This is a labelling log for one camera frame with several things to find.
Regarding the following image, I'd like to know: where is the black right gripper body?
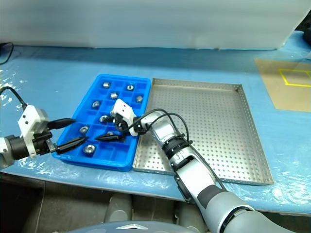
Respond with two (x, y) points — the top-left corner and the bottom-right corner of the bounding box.
(113, 114), (130, 133)

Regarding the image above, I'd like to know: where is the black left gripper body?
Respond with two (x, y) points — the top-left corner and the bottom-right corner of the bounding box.
(33, 130), (59, 156)

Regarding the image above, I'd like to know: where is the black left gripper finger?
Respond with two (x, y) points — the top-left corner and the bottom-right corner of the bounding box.
(55, 136), (89, 155)
(47, 117), (77, 130)

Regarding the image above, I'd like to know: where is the blue compartment tray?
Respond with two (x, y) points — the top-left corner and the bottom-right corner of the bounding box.
(52, 73), (153, 172)

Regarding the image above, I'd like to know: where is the blue plastic table cover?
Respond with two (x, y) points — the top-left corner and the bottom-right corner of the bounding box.
(0, 29), (311, 214)

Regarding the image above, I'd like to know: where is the grey rounded cylinder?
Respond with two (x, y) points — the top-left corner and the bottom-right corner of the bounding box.
(106, 194), (133, 223)
(174, 201), (207, 231)

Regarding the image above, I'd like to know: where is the grey robot torso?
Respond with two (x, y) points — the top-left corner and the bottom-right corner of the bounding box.
(65, 220), (192, 233)

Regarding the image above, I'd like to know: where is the perforated metal tray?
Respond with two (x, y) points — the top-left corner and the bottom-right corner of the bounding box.
(133, 77), (275, 186)

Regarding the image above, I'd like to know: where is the white backdrop board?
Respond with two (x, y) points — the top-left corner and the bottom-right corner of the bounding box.
(0, 0), (311, 50)

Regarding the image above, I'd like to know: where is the brown cardboard mat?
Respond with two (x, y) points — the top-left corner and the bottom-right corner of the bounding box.
(253, 57), (311, 112)

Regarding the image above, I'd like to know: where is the yellow tape grid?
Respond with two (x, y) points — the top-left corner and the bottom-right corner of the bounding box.
(278, 68), (311, 87)

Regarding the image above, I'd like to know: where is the black background equipment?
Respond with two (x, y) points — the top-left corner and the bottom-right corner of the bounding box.
(302, 23), (311, 46)

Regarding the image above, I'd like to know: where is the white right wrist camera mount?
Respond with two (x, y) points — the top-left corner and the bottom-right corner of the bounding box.
(110, 98), (140, 136)

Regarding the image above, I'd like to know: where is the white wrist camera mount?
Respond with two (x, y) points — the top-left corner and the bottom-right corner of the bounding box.
(110, 98), (140, 136)
(17, 104), (51, 158)

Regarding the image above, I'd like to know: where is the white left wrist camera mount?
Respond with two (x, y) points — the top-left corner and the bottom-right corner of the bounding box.
(17, 104), (51, 158)

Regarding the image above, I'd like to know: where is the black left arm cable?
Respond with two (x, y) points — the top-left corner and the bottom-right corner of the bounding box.
(0, 86), (29, 110)

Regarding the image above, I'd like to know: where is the thin black background cable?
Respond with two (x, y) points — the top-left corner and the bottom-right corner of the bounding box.
(0, 42), (15, 65)

